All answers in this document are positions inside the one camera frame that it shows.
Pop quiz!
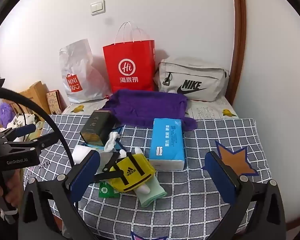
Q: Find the red paper bag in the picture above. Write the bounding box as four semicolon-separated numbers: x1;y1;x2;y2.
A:
102;21;156;93

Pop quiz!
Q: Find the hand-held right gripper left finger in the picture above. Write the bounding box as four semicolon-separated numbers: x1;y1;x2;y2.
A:
17;150;102;240

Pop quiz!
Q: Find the blue tissue pack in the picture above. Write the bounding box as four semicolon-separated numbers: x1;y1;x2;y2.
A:
149;118;185;171

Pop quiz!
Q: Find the dark green tin box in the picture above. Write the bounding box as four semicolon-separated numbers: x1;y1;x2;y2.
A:
80;110;115;147

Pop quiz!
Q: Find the white light switch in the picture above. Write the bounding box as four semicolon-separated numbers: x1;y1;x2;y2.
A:
90;0;106;15

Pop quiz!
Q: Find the black cable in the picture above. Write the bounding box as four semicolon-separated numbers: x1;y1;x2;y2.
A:
0;87;77;167

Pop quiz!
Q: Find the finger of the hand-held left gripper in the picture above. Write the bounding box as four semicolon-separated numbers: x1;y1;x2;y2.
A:
4;132;59;155
0;124;37;143

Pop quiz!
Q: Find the white printed bed sheet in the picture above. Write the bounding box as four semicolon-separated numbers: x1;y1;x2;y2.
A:
61;95;239;120

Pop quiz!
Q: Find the grey waist bag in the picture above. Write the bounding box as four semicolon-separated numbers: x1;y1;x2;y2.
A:
154;57;230;102

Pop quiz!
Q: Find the brown wooden frame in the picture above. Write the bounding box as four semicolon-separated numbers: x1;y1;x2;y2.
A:
226;0;247;105

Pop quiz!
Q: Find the small yellow bag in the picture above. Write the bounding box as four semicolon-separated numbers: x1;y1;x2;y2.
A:
94;151;157;193

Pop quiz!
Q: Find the grey checked blanket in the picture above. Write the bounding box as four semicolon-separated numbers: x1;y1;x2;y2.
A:
24;115;272;240

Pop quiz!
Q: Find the mint green sock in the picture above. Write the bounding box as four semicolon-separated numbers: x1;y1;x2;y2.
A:
134;175;167;208

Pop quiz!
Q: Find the purple knitted cloth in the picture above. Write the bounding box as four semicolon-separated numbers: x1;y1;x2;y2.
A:
104;89;198;132

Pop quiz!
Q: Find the white plastic bag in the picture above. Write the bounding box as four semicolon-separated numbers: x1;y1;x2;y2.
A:
59;39;113;104

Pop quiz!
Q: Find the patterned paper box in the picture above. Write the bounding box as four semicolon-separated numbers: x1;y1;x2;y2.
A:
46;91;63;114

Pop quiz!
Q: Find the green card packet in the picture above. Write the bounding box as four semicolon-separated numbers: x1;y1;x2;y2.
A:
99;181;119;197

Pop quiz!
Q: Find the cardboard box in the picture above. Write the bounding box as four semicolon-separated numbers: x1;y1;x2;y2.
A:
19;81;52;115

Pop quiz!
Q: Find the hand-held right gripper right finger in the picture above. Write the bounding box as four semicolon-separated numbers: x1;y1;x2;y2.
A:
205;151;287;240

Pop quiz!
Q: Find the purple plush toy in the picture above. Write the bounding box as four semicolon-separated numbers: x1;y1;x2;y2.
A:
0;99;17;128

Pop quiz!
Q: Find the person's left hand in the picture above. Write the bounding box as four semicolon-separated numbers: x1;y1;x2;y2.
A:
0;170;23;220

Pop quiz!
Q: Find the white spotted plush toy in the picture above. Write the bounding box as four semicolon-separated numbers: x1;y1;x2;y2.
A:
6;114;37;133

